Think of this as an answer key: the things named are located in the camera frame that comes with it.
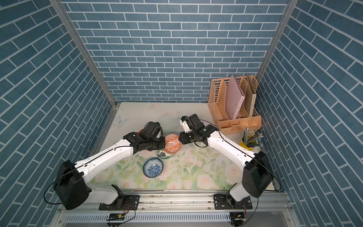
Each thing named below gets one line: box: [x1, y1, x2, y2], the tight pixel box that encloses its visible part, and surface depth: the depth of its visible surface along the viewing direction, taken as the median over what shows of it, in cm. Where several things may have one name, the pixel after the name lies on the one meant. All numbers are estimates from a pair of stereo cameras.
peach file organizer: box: [207, 74, 262, 135], surface depth 104 cm
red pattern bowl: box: [163, 133, 183, 155], surface depth 84 cm
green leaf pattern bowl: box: [155, 148, 173, 160], surface depth 91 cm
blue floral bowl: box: [142, 157, 164, 179], surface depth 86 cm
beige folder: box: [244, 74, 257, 117], surface depth 95 cm
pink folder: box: [225, 74, 246, 120], surface depth 98 cm
